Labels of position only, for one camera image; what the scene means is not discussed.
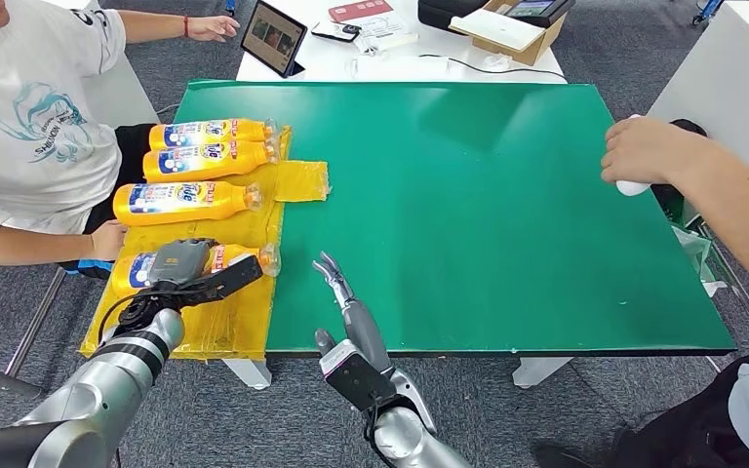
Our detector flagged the white rounded device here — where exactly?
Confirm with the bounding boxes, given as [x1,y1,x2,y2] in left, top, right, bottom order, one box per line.
[614,114,652,198]

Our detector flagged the black backpack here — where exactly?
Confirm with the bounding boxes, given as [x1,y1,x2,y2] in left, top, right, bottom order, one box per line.
[650,118,708,215]

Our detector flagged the white table leg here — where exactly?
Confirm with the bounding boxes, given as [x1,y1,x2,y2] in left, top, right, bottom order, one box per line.
[511,357,572,389]
[222,358,274,391]

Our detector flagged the green table board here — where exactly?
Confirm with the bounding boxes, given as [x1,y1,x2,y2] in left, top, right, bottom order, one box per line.
[171,79,737,358]

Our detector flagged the metal table frame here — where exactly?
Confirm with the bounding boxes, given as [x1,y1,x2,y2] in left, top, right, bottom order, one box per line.
[693,136,749,355]

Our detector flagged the black device with screen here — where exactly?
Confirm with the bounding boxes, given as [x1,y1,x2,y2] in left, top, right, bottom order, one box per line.
[503,0,576,28]

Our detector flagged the clear plastic packet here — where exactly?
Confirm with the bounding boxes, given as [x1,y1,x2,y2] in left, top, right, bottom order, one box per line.
[351,16,419,53]

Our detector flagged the red booklet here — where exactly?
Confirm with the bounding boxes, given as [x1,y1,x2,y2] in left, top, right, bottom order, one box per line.
[328,0,395,23]

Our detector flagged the black phone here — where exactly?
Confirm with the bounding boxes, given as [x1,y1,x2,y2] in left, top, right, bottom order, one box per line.
[310,20,363,44]

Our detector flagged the grey metal tube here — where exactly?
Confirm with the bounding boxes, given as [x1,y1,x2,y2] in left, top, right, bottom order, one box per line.
[0,358,45,401]

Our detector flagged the black cable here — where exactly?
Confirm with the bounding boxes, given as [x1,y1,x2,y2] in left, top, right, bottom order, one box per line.
[417,53,569,83]

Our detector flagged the yellow taped cardboard sheet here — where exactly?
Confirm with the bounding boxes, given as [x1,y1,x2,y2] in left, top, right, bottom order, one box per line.
[78,124,332,362]

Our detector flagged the orange detergent bottle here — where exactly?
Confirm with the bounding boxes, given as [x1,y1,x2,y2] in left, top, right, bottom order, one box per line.
[141,138,279,184]
[148,117,277,152]
[112,180,264,228]
[110,242,282,298]

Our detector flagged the brown cardboard box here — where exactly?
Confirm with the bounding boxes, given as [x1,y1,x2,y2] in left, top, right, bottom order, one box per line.
[449,0,570,67]

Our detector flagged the clear plastic bag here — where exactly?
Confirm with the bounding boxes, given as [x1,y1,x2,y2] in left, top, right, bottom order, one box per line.
[670,222,729,299]

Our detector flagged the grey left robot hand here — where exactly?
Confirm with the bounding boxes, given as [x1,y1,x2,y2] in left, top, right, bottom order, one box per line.
[148,237,217,287]

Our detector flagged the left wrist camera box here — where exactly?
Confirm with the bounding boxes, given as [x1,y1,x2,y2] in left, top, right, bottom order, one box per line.
[174,253,264,308]

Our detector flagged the white table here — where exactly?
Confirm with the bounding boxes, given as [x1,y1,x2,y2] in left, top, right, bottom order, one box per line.
[236,0,570,84]

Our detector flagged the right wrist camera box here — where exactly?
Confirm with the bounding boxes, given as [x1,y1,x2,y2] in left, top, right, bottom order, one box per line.
[319,338,398,412]

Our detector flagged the black tablet on stand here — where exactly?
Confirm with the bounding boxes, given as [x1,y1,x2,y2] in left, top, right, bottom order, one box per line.
[240,0,309,79]

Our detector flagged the person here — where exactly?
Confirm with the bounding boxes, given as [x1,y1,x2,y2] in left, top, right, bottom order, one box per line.
[529,114,749,468]
[0,0,241,280]

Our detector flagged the black case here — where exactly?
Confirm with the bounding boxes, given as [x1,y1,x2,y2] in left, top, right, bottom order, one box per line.
[417,0,493,32]

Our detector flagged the metal-legged stool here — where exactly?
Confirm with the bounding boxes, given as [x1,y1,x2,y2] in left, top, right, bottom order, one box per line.
[2,261,114,379]

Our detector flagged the white sheet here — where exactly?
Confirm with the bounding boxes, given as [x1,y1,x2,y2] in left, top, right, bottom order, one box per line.
[449,8,546,55]

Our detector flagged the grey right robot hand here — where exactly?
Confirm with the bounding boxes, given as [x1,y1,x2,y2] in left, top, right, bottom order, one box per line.
[311,252,394,376]

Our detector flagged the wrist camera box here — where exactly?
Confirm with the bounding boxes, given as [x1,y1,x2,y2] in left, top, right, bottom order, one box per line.
[174,253,264,308]
[319,338,398,412]

